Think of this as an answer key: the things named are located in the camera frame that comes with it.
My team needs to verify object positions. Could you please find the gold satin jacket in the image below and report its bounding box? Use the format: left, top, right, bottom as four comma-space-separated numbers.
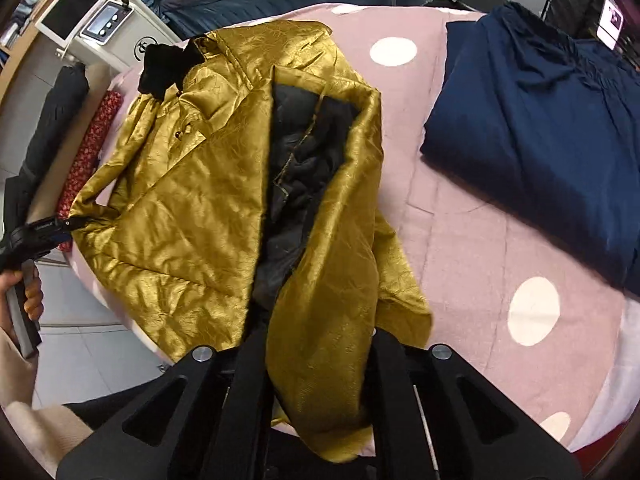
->
70, 20, 433, 463

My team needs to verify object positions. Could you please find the beige left sleeve forearm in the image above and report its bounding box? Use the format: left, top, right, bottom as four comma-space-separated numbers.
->
1, 330, 93, 478

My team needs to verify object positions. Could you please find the person's left hand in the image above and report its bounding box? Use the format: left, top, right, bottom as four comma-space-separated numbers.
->
0, 268, 43, 344

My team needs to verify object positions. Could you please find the pink polka dot bedspread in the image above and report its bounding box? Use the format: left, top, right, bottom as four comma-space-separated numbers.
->
70, 6, 639, 450

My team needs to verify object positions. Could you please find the red patterned fabric roll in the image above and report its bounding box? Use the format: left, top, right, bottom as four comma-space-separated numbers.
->
55, 90, 124, 220

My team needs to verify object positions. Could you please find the white tablet monitor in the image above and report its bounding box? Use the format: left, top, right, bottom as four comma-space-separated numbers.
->
36, 0, 106, 47

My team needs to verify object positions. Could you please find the white device with screen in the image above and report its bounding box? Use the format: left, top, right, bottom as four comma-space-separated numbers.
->
60, 0, 180, 73

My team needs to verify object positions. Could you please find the navy blue folded garment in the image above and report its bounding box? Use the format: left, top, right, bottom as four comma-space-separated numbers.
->
421, 2, 639, 293

